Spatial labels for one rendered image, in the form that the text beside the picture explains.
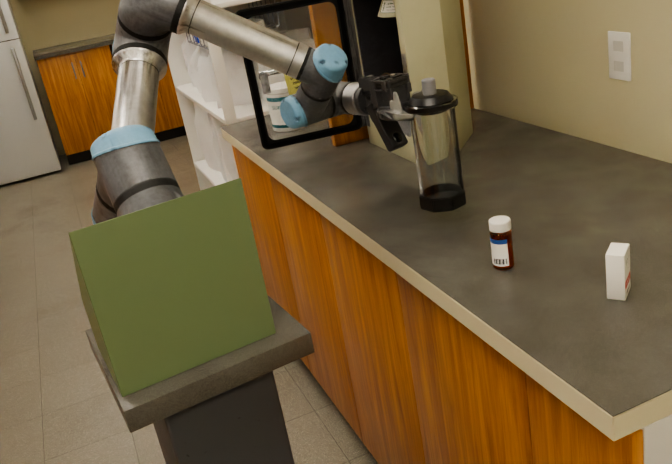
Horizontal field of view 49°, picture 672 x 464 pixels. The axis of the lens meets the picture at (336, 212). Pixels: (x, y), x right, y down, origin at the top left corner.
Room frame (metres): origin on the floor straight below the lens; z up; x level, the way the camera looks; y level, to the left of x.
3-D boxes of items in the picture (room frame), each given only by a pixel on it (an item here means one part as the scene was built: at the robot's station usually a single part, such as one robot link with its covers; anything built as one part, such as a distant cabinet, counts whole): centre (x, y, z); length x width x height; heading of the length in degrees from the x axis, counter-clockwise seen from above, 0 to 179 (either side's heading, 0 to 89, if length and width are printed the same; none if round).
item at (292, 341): (1.15, 0.29, 0.92); 0.32 x 0.32 x 0.04; 25
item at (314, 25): (2.08, 0.03, 1.19); 0.30 x 0.01 x 0.40; 99
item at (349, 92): (1.64, -0.11, 1.19); 0.08 x 0.05 x 0.08; 124
